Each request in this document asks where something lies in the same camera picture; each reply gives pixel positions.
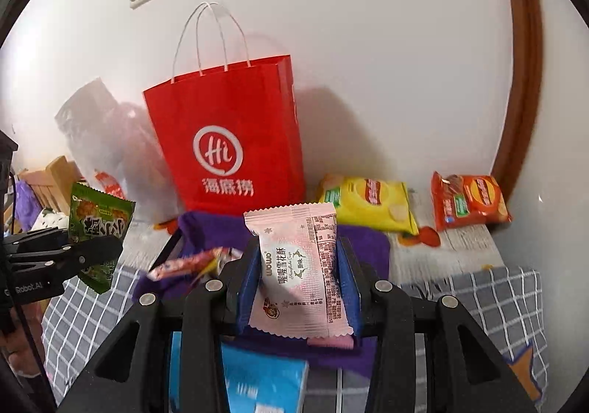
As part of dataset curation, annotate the green snack packet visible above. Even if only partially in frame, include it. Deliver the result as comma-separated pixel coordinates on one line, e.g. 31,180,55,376
69,183,136,294

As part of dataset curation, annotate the white red snack packet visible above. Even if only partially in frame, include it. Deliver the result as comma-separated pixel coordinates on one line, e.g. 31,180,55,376
147,247,243,281

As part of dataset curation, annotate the pink snack packet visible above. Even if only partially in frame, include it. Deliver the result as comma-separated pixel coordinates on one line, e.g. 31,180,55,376
244,203,352,339
307,334,355,350

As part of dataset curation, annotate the person's left hand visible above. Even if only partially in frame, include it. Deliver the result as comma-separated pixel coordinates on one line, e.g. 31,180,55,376
1,302,45,378

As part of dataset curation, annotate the wooden furniture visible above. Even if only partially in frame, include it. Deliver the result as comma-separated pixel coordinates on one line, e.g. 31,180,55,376
3,156,84,237

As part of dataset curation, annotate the grey checked bedsheet with stars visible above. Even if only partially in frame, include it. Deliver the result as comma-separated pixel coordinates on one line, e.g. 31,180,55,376
41,204,551,413

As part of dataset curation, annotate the purple cloth storage bin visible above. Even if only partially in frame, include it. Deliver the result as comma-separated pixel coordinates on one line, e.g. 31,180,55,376
133,212,390,378

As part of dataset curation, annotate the white plastic Miniso bag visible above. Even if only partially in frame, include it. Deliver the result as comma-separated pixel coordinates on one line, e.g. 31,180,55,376
55,78,183,223

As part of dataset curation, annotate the blue tissue pack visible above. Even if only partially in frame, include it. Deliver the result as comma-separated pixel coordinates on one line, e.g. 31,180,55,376
222,330,308,413

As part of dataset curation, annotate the orange chips bag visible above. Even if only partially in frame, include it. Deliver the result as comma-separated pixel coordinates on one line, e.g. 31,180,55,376
430,172,511,232

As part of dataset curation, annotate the red paper shopping bag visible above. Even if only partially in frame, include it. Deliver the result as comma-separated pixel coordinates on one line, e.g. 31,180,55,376
144,55,306,216

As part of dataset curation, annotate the yellow chips bag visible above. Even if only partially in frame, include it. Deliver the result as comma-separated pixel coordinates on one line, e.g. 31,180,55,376
318,175,418,236

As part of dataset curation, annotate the brown wooden door frame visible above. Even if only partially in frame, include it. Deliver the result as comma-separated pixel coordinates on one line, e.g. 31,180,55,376
491,0,544,200

